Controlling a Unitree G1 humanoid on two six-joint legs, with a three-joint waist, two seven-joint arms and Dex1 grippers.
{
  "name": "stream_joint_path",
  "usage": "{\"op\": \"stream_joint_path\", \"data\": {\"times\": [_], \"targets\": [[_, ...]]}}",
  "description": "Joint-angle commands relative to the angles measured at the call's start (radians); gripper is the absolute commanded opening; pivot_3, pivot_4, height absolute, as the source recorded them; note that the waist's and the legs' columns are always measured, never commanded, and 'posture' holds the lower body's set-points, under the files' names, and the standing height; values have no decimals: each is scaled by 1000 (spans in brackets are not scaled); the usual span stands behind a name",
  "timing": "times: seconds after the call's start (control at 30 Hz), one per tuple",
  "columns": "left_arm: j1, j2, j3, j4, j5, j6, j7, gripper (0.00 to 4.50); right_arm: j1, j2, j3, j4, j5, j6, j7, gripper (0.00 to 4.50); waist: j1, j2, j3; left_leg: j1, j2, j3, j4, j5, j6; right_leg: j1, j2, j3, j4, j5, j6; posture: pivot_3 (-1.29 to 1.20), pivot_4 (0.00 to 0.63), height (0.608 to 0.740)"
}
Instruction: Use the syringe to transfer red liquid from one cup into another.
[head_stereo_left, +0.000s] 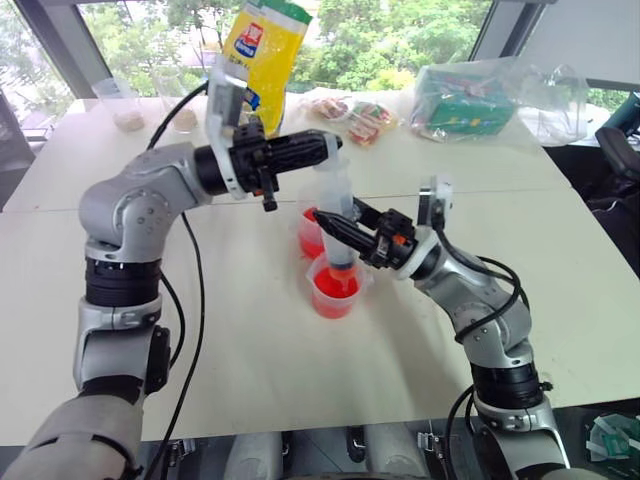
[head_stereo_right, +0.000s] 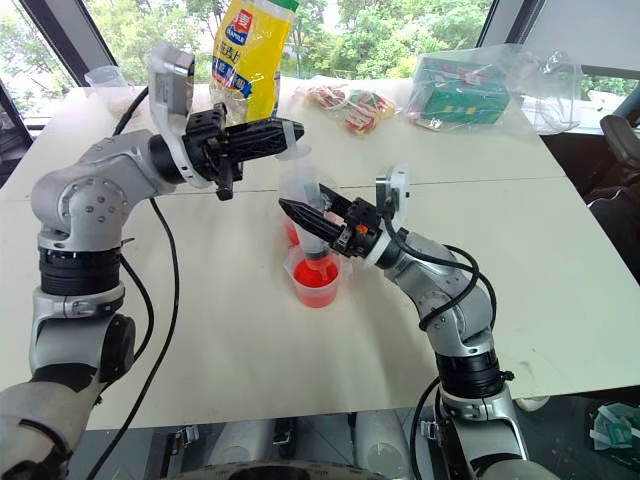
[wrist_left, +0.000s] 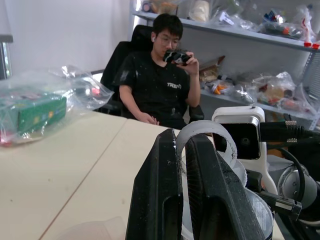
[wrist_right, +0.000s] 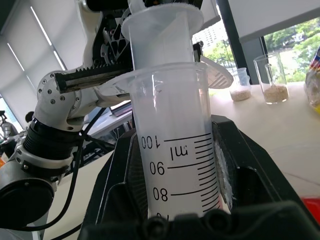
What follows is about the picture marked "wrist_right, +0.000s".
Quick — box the red cup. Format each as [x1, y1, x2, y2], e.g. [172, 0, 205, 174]
[299, 196, 320, 219]

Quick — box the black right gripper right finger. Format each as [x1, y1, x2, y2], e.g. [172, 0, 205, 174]
[211, 114, 311, 216]

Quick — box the tall glass beaker with grains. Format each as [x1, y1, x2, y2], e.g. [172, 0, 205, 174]
[253, 53, 290, 105]

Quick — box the finger of the left gripper ribbed tip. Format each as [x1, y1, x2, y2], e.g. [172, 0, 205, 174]
[192, 41, 235, 90]

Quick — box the background desk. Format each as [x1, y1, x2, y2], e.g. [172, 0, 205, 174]
[81, 109, 137, 167]

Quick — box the clear 100 ml syringe barrel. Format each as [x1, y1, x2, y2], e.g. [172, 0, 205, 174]
[99, 61, 225, 221]

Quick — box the clear bag with snacks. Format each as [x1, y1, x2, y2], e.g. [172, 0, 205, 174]
[304, 46, 320, 114]

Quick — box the translucent white syringe plunger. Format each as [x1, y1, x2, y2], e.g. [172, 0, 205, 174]
[121, 0, 205, 71]

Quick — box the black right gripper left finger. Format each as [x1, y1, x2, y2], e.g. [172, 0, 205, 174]
[86, 131, 150, 226]

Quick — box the finger of the left gripper foam pad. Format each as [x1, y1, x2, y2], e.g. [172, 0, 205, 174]
[143, 0, 204, 12]

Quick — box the small plastic beaker with grains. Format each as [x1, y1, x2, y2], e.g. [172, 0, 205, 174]
[229, 67, 252, 102]

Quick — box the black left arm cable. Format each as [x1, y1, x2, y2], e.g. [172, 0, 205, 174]
[0, 107, 107, 232]

